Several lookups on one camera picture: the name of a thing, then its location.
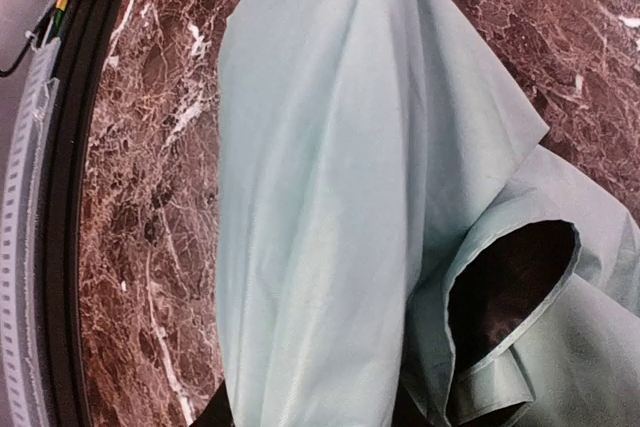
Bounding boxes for grey slotted cable duct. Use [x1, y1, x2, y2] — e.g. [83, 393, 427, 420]
[1, 39, 61, 426]

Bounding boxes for black front table rail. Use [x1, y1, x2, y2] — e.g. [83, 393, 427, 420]
[36, 0, 122, 426]

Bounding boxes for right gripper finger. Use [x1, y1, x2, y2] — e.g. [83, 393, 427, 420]
[190, 380, 235, 427]

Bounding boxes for black and mint umbrella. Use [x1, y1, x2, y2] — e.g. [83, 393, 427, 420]
[216, 0, 639, 426]

